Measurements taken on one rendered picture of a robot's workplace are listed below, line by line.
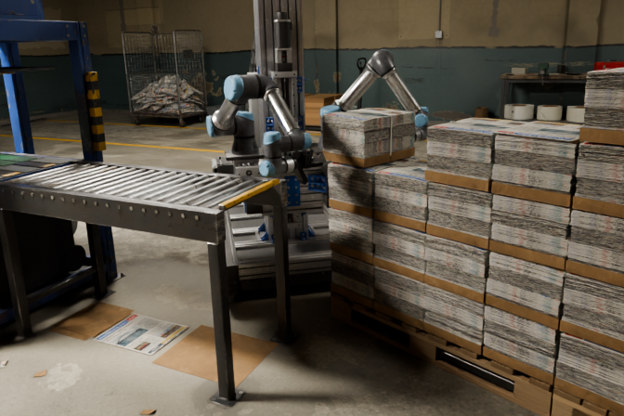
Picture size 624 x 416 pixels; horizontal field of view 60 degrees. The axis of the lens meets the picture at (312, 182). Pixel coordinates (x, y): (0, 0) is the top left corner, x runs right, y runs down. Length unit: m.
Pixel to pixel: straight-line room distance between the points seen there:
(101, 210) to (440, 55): 7.36
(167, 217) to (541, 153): 1.40
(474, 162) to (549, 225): 0.36
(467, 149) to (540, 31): 6.82
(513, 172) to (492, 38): 6.97
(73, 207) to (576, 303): 2.02
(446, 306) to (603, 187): 0.83
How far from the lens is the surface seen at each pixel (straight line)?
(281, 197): 2.44
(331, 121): 2.60
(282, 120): 2.45
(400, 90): 2.99
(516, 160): 2.07
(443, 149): 2.22
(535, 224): 2.10
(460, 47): 9.05
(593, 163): 1.96
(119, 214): 2.34
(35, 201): 2.71
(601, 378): 2.21
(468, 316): 2.36
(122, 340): 2.92
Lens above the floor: 1.39
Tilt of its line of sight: 14 degrees down
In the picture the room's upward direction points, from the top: 1 degrees counter-clockwise
